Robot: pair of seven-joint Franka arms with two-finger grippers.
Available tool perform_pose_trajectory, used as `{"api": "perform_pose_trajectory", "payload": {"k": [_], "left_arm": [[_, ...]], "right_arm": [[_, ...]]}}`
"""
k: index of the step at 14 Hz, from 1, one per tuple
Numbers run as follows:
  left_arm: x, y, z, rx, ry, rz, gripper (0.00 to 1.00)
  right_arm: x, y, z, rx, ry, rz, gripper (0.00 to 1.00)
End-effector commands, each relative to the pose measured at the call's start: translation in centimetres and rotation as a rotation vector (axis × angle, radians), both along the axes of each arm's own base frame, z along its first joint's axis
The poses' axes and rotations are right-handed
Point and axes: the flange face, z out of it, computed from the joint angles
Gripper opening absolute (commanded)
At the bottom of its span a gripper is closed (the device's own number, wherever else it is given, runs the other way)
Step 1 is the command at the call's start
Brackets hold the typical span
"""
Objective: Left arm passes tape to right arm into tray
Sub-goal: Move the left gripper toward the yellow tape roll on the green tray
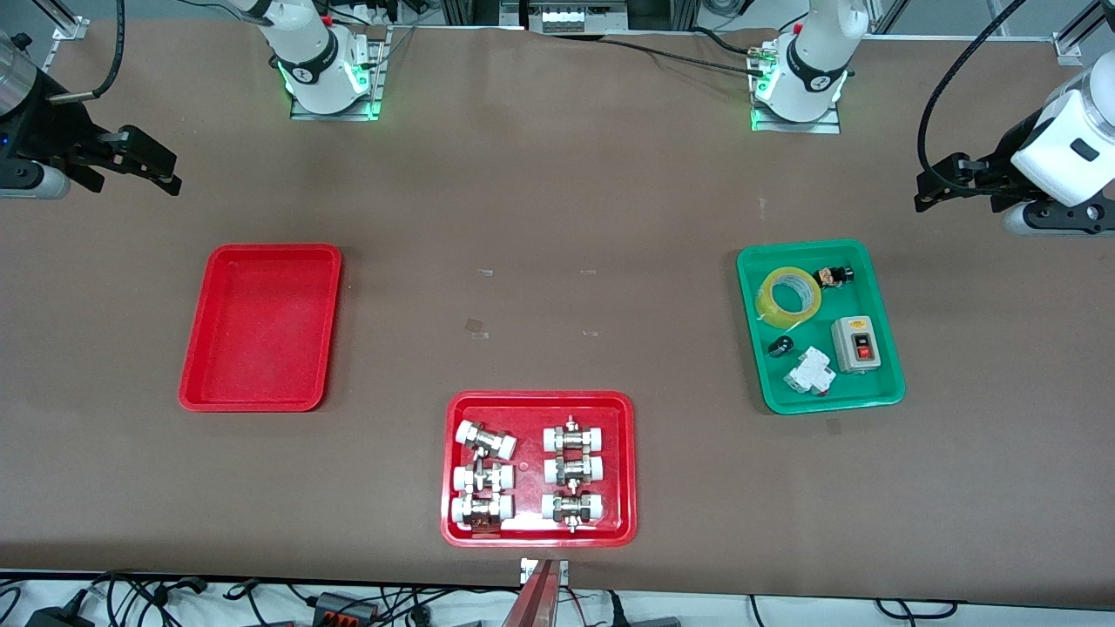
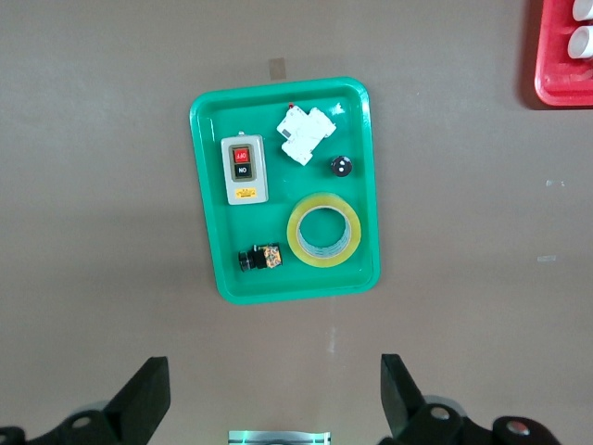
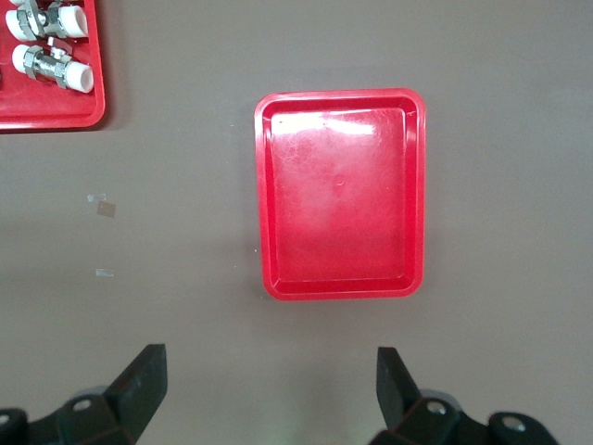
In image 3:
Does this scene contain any metal valve with white ends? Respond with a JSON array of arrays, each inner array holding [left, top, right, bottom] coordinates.
[[11, 37, 94, 94], [5, 0, 89, 42]]

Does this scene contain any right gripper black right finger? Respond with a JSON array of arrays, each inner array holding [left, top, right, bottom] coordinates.
[[370, 347, 557, 445]]

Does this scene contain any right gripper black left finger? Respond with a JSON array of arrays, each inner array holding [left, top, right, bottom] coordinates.
[[0, 343, 168, 445]]

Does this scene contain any empty red plastic tray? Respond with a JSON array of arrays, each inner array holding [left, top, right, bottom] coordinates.
[[253, 87, 426, 301]]

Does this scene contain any red tray holding valves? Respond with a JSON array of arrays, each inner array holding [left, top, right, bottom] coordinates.
[[0, 0, 107, 130]]

